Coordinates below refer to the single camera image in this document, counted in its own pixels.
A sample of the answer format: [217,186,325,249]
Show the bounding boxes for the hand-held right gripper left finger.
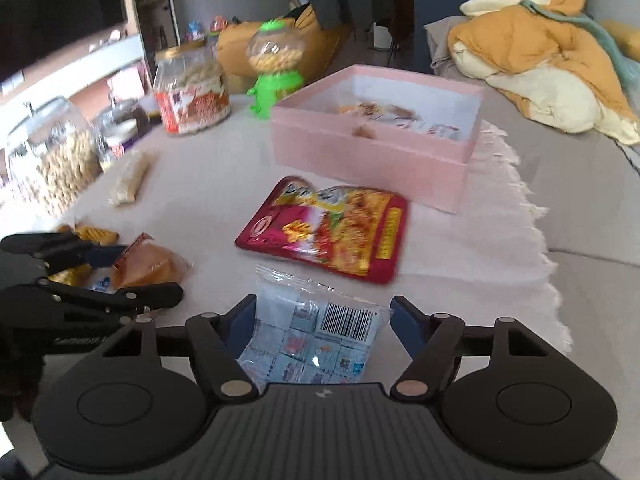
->
[102,294,262,404]

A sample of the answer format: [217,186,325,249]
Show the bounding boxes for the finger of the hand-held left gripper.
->
[0,232,129,281]
[35,281,184,313]

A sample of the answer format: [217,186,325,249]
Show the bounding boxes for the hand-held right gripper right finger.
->
[389,295,548,402]

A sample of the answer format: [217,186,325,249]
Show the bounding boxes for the yellow printed snack packet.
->
[47,224,121,288]

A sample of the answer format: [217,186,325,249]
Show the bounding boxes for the clear packet with round pastry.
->
[111,232,194,292]

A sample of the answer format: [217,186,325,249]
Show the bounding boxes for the clear packet of blue candies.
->
[235,264,397,387]

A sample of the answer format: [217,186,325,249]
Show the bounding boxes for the red snack packet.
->
[234,175,409,284]

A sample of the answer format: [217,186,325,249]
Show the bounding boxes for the pink cardboard box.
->
[270,64,486,215]

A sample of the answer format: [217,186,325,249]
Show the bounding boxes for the white packet with red trim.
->
[379,114,462,137]

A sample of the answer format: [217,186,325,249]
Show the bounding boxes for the small orange snack packet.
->
[334,101,382,116]

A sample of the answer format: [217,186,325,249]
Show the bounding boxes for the pale rice crisp bar packet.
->
[108,152,154,207]

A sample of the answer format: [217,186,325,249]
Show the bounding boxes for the large glass jar of peanuts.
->
[5,96,105,217]

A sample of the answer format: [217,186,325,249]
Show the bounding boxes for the small jar with purple lid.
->
[95,98,151,161]

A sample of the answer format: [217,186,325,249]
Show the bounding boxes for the white fringed tablecloth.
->
[0,72,575,480]

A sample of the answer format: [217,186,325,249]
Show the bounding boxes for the plastic jar with red label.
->
[152,41,232,136]

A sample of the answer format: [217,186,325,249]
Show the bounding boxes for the white media console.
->
[0,34,152,128]

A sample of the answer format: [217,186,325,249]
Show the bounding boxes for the grey covered sofa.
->
[425,15,640,480]

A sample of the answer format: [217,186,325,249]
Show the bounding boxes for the green gumball dispenser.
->
[245,19,306,122]

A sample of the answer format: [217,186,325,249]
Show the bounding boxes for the colourful toy figures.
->
[185,15,232,45]

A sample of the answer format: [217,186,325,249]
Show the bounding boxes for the black television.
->
[0,0,127,84]

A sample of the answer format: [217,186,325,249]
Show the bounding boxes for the yellow cushioned chair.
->
[217,4,352,95]

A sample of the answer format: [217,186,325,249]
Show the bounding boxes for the yellow and cream quilt pile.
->
[447,0,640,147]

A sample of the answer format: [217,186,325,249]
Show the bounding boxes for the teal cloth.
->
[519,0,632,87]

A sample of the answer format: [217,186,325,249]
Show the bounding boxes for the yellow pillow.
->
[599,18,640,62]

